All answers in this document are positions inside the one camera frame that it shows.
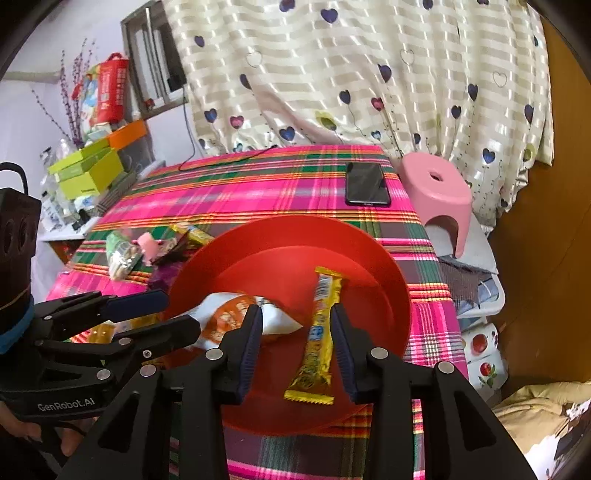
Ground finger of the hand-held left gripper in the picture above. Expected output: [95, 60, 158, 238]
[34, 289, 170, 340]
[34, 316, 202, 371]

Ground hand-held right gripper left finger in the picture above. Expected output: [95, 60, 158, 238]
[55, 304, 265, 480]

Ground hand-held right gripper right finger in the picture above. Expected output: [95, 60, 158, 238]
[329, 305, 539, 480]

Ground yellow snack bar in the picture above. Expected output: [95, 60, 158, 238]
[168, 222, 216, 247]
[283, 266, 346, 406]

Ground green cookie packet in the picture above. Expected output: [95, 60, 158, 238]
[105, 230, 142, 281]

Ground dark purple snack packet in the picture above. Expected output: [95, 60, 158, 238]
[148, 235, 191, 296]

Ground red plastic bowl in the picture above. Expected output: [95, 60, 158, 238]
[163, 215, 413, 437]

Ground person's left hand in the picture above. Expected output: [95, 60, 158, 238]
[0, 406, 89, 467]

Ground white orange snack packet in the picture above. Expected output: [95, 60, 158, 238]
[178, 292, 304, 352]

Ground small yellow packet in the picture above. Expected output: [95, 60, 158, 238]
[90, 320, 119, 346]

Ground small pink candy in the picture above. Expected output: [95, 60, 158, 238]
[138, 232, 159, 267]

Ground large yellow-green box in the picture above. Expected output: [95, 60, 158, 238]
[58, 150, 125, 200]

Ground flat green box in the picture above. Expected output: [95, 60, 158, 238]
[48, 146, 114, 175]

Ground striped grey box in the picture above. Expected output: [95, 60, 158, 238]
[95, 168, 140, 214]

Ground fruit print storage drawer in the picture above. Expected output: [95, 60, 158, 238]
[459, 323, 509, 393]

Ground folded checked clothes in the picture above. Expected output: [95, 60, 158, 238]
[438, 256, 496, 315]

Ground orange box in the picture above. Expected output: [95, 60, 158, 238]
[107, 119, 149, 151]

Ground purple decorative branches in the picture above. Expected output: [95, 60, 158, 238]
[30, 39, 96, 148]

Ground pink plaid tablecloth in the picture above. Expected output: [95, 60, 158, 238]
[44, 144, 470, 480]

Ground black smartphone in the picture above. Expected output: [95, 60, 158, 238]
[345, 161, 393, 208]

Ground red gift box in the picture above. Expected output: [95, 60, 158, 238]
[90, 52, 130, 126]

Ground pink plastic stool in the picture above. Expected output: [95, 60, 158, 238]
[397, 152, 473, 259]

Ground beige blanket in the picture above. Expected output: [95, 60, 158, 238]
[491, 380, 591, 480]

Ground wooden door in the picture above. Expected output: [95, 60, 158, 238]
[488, 18, 591, 408]

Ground heart print curtain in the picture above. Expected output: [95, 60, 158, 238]
[161, 0, 555, 227]

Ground black cable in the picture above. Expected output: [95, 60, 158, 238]
[178, 99, 283, 172]

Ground window frame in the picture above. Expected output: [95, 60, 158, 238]
[121, 0, 190, 119]

